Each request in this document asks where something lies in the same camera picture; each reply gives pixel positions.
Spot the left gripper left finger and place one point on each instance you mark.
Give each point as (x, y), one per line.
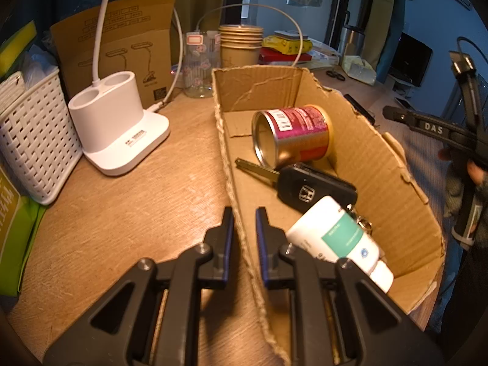
(216, 270)

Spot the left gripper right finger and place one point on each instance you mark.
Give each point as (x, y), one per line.
(274, 270)

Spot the black Honda car key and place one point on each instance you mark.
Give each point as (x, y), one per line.
(301, 186)

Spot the cardboard box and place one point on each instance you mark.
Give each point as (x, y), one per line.
(333, 313)

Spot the red metal can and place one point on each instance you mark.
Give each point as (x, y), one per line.
(284, 136)

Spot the person's hand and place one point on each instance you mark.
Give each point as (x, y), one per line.
(460, 161)

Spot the white pill bottle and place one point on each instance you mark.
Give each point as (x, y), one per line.
(329, 233)

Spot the black smartphone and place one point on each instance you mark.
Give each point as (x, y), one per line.
(404, 103)

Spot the black monitor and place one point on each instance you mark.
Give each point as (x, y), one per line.
(411, 60)

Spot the clear plastic bag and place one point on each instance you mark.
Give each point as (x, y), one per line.
(359, 69)

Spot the black scissors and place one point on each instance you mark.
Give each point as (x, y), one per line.
(336, 75)

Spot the steel thermos bottle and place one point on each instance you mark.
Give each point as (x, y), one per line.
(351, 41)

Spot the white desk lamp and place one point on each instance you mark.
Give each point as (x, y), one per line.
(115, 131)

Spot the yellow wipes pack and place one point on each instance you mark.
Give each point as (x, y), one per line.
(287, 46)

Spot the red book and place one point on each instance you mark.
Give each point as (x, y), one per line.
(271, 56)

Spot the white plastic basket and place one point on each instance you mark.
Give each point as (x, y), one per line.
(38, 140)

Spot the stacked paper cups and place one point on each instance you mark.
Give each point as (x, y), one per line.
(240, 45)

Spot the brown lamp packaging box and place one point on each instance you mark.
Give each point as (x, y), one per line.
(135, 37)

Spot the yellow green sponge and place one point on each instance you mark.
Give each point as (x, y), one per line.
(12, 48)

